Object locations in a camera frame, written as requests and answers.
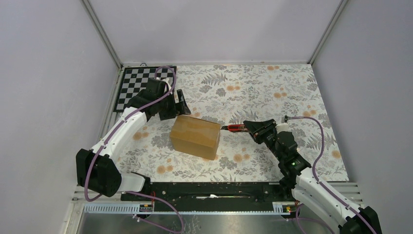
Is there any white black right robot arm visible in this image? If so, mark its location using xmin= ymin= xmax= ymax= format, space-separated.
xmin=243 ymin=119 xmax=382 ymax=234

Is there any floral patterned table mat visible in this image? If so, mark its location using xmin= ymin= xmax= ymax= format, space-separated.
xmin=116 ymin=64 xmax=349 ymax=182

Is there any red black utility knife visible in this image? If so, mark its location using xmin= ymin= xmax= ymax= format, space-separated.
xmin=221 ymin=124 xmax=248 ymax=133

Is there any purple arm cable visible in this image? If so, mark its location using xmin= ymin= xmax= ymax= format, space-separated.
xmin=281 ymin=116 xmax=378 ymax=234
xmin=84 ymin=66 xmax=185 ymax=234

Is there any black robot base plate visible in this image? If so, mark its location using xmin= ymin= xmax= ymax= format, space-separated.
xmin=121 ymin=182 xmax=300 ymax=215

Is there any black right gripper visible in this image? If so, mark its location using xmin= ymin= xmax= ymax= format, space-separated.
xmin=243 ymin=119 xmax=284 ymax=161

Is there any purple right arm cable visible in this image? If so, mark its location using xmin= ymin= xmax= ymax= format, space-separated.
xmin=281 ymin=116 xmax=378 ymax=234

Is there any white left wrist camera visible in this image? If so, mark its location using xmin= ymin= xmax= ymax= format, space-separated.
xmin=161 ymin=78 xmax=173 ymax=95

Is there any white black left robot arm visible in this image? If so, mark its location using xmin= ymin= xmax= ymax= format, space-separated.
xmin=75 ymin=78 xmax=191 ymax=200

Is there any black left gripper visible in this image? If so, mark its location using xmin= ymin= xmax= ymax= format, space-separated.
xmin=156 ymin=89 xmax=190 ymax=120

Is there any black white checkerboard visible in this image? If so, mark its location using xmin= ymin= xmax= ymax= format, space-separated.
xmin=113 ymin=66 xmax=173 ymax=113

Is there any brown cardboard express box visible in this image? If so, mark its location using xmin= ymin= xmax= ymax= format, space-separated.
xmin=169 ymin=115 xmax=221 ymax=160

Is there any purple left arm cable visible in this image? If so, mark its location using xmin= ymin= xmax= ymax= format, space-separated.
xmin=84 ymin=66 xmax=185 ymax=234

